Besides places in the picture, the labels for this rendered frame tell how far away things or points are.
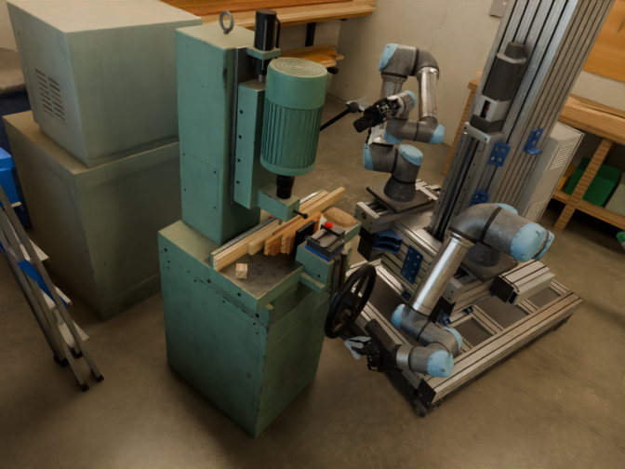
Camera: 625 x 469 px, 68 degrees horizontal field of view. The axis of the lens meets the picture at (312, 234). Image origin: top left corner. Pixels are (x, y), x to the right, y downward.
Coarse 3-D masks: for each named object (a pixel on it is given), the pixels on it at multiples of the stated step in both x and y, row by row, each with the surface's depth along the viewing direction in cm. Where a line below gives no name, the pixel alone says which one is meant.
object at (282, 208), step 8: (272, 184) 162; (264, 192) 158; (272, 192) 158; (264, 200) 159; (272, 200) 156; (280, 200) 155; (288, 200) 155; (296, 200) 156; (264, 208) 160; (272, 208) 158; (280, 208) 156; (288, 208) 154; (296, 208) 158; (280, 216) 157; (288, 216) 156; (296, 216) 161
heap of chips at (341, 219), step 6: (330, 210) 181; (336, 210) 180; (324, 216) 180; (330, 216) 179; (336, 216) 178; (342, 216) 178; (348, 216) 179; (336, 222) 178; (342, 222) 177; (348, 222) 177; (354, 222) 180
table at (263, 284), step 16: (320, 224) 176; (352, 224) 179; (256, 256) 156; (272, 256) 158; (288, 256) 159; (224, 272) 148; (256, 272) 150; (272, 272) 151; (288, 272) 152; (304, 272) 158; (224, 288) 150; (240, 288) 144; (256, 288) 144; (272, 288) 145; (320, 288) 153; (256, 304) 142
